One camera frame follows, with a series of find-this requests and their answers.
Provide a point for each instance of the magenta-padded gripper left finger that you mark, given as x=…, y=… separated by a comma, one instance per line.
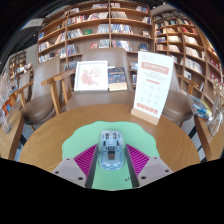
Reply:
x=68, y=170

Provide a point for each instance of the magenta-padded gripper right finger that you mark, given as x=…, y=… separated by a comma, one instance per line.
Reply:
x=155, y=168

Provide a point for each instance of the transparent blue computer mouse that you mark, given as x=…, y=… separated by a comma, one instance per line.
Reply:
x=111, y=150

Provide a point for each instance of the green cloud-shaped mouse pad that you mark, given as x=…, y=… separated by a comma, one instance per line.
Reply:
x=83, y=136

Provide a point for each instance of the brown padded wooden armchair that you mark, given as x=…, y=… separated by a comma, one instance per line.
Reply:
x=175, y=103
x=40, y=106
x=103, y=98

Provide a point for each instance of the stack of colourful books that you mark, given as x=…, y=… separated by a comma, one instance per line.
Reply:
x=200, y=106

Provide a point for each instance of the glass vase with pale flowers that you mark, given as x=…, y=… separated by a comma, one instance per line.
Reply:
x=216, y=120

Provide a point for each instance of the glass vase with pink flowers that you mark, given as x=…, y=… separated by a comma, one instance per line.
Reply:
x=5, y=121

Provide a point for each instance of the white sign on wooden base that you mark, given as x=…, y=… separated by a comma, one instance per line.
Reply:
x=153, y=83

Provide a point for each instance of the low colourful book display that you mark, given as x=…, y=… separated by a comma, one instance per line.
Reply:
x=9, y=105

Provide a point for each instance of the white framed flower picture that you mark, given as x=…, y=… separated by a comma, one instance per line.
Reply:
x=90, y=76

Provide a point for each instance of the dark blue book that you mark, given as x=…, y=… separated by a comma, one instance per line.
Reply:
x=117, y=78

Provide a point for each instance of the light blue book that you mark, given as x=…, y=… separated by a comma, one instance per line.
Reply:
x=134, y=66

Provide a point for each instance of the distant wooden bookshelf unit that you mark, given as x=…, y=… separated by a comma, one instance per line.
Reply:
x=16, y=63

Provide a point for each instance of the curved wooden bookshelf unit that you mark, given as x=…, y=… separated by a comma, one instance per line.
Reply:
x=186, y=46

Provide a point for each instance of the tall wooden bookshelf unit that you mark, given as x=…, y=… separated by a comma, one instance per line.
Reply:
x=96, y=30

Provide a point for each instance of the white hanging ceiling panel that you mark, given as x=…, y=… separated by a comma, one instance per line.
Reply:
x=33, y=23

